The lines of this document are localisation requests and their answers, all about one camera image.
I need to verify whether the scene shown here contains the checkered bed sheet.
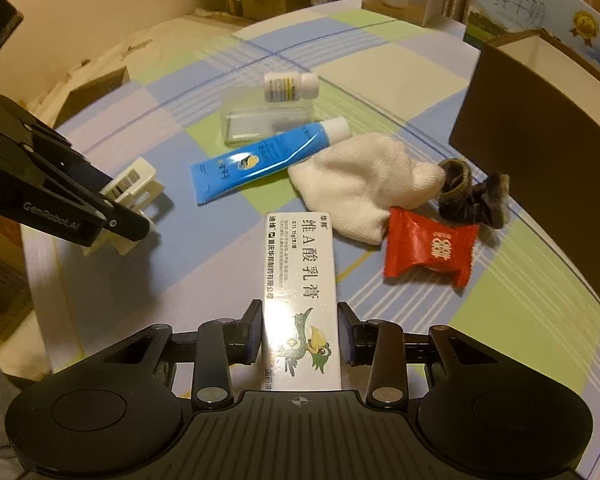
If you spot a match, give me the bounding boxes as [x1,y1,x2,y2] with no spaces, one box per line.
[23,1,600,479]

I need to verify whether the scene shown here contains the grey fur scrunchie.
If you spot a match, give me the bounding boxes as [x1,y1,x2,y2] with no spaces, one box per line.
[438,158,509,230]

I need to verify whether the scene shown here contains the white knitted cloth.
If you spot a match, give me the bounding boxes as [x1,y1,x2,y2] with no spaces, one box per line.
[288,132,445,246]

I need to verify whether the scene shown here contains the light blue milk carton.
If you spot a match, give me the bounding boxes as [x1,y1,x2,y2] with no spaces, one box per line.
[464,0,600,71]

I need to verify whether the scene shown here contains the silver ointment box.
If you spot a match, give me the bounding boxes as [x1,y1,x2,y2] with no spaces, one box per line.
[263,212,341,391]

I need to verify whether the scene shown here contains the red candy packet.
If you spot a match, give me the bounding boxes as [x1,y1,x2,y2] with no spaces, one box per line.
[384,207,479,288]

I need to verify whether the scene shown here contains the brown open cardboard box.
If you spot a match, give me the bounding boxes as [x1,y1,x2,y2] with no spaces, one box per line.
[450,30,600,296]

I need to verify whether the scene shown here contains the small white pill bottle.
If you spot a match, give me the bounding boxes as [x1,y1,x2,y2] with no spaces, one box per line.
[263,72,320,102]

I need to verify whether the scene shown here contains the blue ointment tube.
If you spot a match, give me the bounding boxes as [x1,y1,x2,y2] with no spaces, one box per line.
[192,116,352,205]

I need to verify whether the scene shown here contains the white plastic clip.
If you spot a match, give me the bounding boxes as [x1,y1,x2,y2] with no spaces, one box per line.
[83,157,164,256]

